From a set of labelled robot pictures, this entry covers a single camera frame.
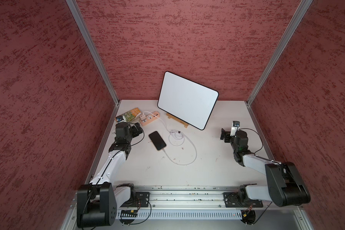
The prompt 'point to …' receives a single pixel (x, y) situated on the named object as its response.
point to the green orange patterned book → (130, 115)
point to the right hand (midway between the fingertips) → (228, 130)
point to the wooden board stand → (173, 117)
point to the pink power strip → (150, 118)
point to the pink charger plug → (142, 117)
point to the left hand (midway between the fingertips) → (132, 128)
